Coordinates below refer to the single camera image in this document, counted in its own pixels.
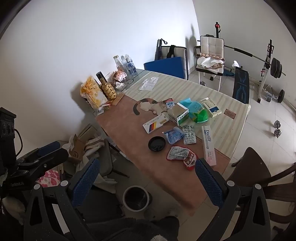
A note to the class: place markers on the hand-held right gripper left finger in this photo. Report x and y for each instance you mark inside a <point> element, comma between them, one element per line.
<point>86,180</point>

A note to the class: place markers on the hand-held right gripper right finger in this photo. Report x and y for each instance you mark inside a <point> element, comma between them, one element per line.
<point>208,183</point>

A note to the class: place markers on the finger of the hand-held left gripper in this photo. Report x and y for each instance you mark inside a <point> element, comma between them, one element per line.
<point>46,160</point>
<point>49,146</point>

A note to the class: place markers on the white trash bin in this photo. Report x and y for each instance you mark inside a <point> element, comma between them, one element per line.
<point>136,199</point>

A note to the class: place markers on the green plastic bag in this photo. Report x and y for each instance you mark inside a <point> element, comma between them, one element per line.
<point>199,116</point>

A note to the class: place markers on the green white medicine box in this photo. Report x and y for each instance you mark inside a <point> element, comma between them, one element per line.
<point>179,114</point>

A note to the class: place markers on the white blue medicine box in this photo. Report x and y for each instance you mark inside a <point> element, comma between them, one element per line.
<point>211,108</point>

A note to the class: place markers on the person's left forearm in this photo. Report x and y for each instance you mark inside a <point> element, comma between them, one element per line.
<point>12,206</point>

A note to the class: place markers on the pink floral packet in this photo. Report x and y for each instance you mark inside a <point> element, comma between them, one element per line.
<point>49,179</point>

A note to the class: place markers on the cardboard box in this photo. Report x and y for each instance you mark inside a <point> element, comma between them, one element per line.
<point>77,150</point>

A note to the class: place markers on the grey chair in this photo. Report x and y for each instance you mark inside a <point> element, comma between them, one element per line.
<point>107,160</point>

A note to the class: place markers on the long white box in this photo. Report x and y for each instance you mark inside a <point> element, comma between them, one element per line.
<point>208,143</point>

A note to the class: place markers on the red silver snack wrapper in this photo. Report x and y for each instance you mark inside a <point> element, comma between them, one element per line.
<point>177,153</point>

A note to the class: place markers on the brown wooden chair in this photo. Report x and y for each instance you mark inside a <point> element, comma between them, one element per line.
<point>252,166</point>

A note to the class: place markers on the silver blister pack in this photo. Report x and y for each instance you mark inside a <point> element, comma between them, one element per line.
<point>189,135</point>

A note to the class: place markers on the blue plastic packet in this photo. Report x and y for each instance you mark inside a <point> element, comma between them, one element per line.
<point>173,135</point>

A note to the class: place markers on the black round lid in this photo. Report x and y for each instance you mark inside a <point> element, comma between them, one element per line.
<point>156,144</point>

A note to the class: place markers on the yellow snack bag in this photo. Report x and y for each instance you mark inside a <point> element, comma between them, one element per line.
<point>93,92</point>

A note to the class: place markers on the person's dark trousers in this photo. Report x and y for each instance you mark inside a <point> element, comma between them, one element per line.
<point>138,229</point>

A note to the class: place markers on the brown card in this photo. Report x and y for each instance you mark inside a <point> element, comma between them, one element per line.
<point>229,114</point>

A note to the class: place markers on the striped white medicine box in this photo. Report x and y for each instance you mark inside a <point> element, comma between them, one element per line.
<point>153,124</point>

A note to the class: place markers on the gold grenade-shaped bottle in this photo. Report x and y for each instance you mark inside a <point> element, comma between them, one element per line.
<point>108,91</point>

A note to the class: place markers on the teal plastic bag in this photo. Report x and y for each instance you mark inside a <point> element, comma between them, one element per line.
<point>186,102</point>

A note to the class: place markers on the chrome dumbbell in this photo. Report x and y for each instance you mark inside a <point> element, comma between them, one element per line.
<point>278,133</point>
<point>278,124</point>

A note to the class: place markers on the small red white carton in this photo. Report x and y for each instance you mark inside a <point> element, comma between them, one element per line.
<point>168,103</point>

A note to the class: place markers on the orange snack packet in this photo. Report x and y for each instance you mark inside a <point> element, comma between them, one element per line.
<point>119,76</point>

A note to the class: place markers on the black weight bench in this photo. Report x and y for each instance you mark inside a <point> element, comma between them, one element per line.
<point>241,85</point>

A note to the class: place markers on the clear glass bottle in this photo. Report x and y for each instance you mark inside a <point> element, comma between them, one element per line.
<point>117,62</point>

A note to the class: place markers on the plastic water bottle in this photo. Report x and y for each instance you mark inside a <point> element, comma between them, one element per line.
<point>131,66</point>
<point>124,64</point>

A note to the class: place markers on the black weight plate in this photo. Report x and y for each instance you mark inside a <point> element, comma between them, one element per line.
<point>280,96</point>

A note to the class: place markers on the clear plastic bag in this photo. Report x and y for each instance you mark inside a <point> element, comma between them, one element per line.
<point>149,83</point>

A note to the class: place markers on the white barbell rack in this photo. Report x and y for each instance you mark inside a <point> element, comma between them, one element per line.
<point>263,76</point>

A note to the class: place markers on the beige cloths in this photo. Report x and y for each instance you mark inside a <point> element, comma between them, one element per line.
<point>209,62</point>

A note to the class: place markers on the blue board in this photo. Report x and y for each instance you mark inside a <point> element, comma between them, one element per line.
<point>166,66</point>

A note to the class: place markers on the black framed white chair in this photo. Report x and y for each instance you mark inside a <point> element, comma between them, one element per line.
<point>180,52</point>

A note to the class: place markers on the barbell with black plates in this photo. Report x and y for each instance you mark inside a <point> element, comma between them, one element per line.
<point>242,51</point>

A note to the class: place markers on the white padded chair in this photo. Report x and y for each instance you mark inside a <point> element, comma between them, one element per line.
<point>211,45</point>

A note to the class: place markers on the black bag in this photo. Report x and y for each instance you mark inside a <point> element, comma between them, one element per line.
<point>158,49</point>

